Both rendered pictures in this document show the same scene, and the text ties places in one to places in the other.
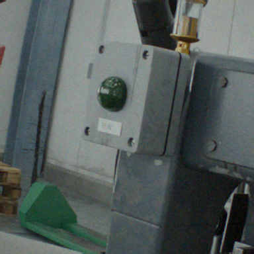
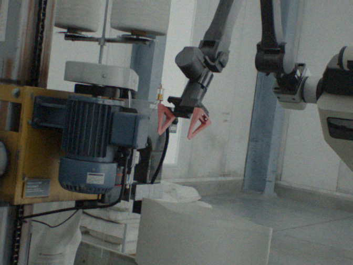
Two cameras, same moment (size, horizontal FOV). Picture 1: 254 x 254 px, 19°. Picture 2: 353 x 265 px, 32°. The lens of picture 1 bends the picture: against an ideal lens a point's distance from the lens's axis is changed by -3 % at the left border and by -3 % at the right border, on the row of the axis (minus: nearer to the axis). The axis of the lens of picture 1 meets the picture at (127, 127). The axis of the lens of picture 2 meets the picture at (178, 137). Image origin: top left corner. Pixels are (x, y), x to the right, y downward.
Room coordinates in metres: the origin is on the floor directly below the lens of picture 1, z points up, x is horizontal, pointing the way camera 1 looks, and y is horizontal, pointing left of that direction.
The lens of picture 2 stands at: (2.80, -0.38, 1.34)
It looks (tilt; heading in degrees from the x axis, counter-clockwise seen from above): 3 degrees down; 169
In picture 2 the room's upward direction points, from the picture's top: 7 degrees clockwise
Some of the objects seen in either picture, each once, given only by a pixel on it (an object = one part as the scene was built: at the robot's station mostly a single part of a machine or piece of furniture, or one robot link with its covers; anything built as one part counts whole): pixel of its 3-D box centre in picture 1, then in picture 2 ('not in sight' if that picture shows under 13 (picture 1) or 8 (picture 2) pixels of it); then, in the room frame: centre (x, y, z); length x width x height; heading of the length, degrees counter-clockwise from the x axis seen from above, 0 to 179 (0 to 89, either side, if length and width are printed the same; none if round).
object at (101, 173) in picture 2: not in sight; (91, 144); (1.15, -0.28, 1.21); 0.15 x 0.15 x 0.25
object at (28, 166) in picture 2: not in sight; (38, 141); (0.96, -0.42, 1.18); 0.34 x 0.25 x 0.31; 132
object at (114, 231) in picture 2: not in sight; (131, 227); (-2.05, 0.31, 0.32); 0.66 x 0.43 x 0.15; 134
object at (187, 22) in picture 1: (188, 18); (160, 94); (0.74, -0.04, 1.37); 0.03 x 0.02 x 0.03; 42
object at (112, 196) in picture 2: not in sight; (106, 193); (0.88, -0.19, 1.04); 0.08 x 0.06 x 0.05; 132
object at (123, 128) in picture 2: not in sight; (130, 134); (1.19, -0.18, 1.25); 0.10 x 0.08 x 0.12; 157
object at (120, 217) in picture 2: not in sight; (111, 208); (-2.17, 0.14, 0.44); 0.66 x 0.42 x 0.14; 36
